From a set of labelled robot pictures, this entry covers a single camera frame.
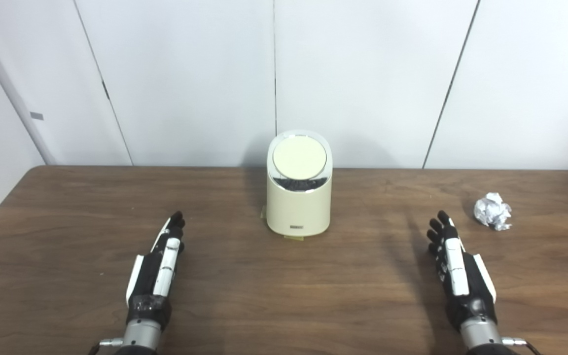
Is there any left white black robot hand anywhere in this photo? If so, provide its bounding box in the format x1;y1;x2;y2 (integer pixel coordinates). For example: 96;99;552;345
125;211;186;332

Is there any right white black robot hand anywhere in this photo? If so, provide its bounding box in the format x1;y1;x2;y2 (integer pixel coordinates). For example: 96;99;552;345
426;211;497;332

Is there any white paper ball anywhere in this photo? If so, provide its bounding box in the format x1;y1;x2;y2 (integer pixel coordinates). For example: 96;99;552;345
473;192;513;231

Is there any cream-colored bin body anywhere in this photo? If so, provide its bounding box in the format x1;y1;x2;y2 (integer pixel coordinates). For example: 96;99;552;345
266;129;333;236

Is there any round cream bin lid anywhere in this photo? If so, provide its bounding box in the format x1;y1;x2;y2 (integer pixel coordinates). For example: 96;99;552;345
272;138;327;179

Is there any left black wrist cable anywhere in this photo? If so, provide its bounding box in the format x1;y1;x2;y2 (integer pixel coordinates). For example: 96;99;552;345
88;338;123;355

